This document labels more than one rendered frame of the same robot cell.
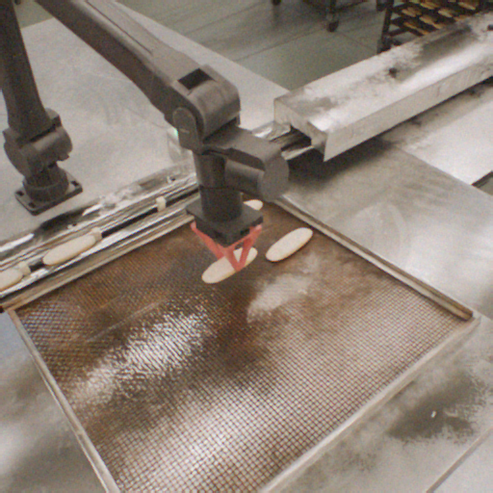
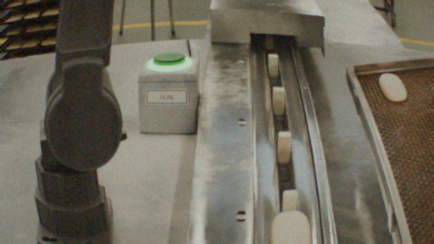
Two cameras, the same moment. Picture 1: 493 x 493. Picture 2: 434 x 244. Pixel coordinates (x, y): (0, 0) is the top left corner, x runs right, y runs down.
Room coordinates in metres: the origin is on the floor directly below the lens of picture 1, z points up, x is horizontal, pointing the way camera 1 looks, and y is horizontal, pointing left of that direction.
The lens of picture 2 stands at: (0.35, 0.82, 1.19)
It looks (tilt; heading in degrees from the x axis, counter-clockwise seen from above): 21 degrees down; 309
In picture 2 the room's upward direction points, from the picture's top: straight up
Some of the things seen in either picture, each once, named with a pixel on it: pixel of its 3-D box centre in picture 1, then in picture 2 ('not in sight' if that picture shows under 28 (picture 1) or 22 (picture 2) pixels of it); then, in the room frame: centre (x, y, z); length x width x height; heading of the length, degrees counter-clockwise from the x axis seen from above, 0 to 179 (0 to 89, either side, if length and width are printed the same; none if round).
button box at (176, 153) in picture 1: (190, 151); (170, 107); (0.98, 0.13, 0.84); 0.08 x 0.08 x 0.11; 38
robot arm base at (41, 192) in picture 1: (44, 179); (69, 198); (0.86, 0.42, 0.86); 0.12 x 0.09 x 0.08; 134
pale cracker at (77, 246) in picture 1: (69, 248); (291, 233); (0.66, 0.32, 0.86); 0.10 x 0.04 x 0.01; 128
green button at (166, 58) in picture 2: not in sight; (169, 63); (0.98, 0.13, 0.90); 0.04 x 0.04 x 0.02
